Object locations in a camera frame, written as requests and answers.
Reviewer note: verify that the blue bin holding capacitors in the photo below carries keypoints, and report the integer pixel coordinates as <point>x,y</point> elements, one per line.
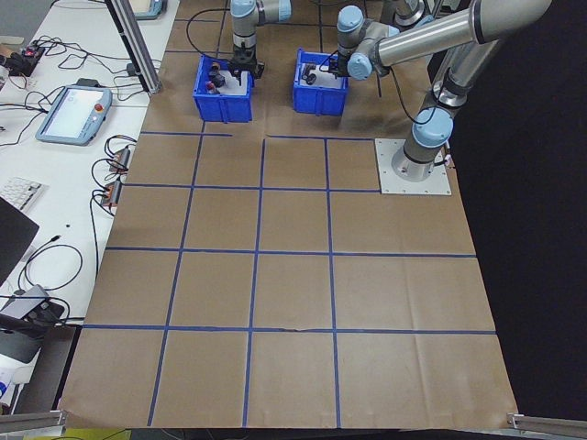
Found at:
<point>321,101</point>

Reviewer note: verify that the white side desk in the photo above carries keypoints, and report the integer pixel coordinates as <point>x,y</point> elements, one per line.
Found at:
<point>69,192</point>

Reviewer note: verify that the grey teach pendant tablet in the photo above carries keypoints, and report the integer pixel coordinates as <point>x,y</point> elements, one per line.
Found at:
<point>69,114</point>

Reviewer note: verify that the black cylindrical capacitor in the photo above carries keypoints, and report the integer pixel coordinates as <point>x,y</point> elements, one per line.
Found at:
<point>312,79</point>
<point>306,69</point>

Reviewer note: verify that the white keyboard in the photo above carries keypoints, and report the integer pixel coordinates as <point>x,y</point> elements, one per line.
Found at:
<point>18,192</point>

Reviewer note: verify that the small black power adapter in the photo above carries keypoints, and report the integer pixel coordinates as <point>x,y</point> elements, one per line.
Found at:
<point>131,70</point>

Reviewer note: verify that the white foam sheet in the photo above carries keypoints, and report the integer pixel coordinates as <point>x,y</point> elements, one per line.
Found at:
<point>328,82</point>
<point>234,89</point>

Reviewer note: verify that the black frame cover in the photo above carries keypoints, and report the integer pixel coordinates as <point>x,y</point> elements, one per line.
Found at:
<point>541,229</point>

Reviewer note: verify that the aluminium profile rail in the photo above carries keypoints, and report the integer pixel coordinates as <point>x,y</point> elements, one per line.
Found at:
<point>32,419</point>
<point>550,421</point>

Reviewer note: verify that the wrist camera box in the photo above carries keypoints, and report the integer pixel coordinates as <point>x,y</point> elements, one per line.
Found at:
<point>258,68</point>
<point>333,64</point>

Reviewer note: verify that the aluminium frame post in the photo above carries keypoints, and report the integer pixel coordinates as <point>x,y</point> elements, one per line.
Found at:
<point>137,55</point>

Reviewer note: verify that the grey usb hub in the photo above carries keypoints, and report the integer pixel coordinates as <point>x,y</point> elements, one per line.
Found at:
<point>23,300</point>

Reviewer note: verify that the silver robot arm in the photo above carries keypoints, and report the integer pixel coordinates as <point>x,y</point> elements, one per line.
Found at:
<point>243,23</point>
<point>426,43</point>

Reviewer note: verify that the blue bin holding red part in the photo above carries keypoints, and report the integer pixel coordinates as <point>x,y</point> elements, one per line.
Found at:
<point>222,107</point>

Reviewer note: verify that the black laptop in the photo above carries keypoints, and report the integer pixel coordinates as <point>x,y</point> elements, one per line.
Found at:
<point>14,238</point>

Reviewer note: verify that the white square base plate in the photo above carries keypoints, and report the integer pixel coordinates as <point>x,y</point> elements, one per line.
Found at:
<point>390,183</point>

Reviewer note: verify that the teal rimmed tablet device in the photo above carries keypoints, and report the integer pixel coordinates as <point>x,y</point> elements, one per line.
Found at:
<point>151,9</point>

